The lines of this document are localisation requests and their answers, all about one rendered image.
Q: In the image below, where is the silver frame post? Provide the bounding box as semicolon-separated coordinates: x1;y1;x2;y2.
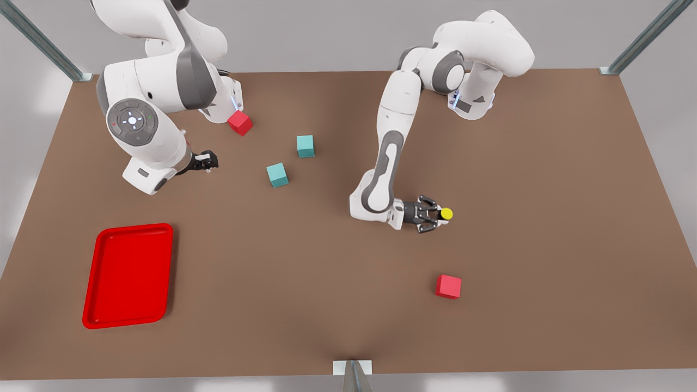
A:
598;0;695;76
333;359;374;392
0;0;93;83

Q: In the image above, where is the red cube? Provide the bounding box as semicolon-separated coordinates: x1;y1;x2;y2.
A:
435;274;462;300
227;110;254;137

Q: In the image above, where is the red plastic tray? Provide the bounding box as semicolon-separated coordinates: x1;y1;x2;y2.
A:
82;223;174;330

